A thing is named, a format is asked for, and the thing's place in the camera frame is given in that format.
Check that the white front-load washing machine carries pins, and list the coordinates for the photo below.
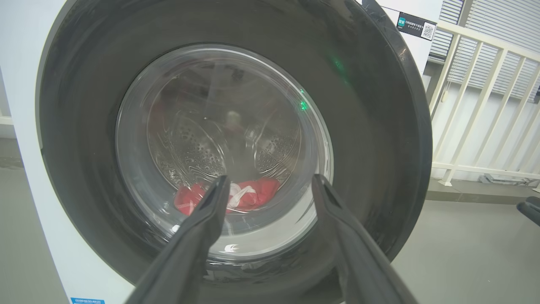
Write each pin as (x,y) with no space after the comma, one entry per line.
(25,126)

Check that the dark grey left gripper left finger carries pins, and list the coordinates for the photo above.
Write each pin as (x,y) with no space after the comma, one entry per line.
(185,257)

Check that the white slatted railing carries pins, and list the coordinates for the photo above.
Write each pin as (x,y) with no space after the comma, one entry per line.
(476,38)

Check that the blue energy label sticker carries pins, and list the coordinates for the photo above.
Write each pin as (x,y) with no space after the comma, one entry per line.
(86,301)

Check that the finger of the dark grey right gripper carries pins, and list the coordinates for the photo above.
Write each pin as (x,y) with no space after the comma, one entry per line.
(532,209)

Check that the red and white garment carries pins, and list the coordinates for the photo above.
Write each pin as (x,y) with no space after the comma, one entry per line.
(261,192)

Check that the black QR code sticker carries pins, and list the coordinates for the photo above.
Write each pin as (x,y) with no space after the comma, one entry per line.
(415,25)

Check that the grey window blinds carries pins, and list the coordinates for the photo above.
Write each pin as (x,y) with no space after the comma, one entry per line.
(498,21)

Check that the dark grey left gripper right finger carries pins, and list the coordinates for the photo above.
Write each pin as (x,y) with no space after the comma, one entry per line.
(358,261)

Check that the dark round glass washer door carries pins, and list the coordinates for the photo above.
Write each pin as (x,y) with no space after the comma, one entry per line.
(84,126)

